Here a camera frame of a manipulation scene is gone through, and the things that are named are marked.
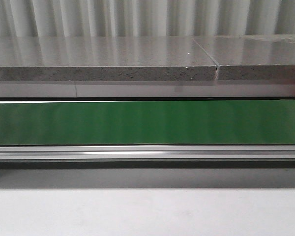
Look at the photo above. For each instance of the grey stone slab left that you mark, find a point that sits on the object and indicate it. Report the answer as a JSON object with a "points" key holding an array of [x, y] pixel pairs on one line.
{"points": [[167, 58]]}

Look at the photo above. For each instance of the green conveyor belt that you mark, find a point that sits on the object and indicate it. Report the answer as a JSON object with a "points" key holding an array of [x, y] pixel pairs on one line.
{"points": [[148, 122]]}

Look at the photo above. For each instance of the grey stone slab right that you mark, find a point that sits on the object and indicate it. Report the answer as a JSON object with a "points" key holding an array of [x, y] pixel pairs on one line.
{"points": [[251, 57]]}

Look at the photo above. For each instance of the grey stone slab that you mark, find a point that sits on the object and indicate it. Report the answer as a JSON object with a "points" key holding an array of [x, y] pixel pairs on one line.
{"points": [[167, 58], [251, 57]]}

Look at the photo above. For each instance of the aluminium conveyor frame rail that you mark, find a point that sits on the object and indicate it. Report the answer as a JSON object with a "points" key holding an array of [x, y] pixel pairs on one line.
{"points": [[147, 156]]}

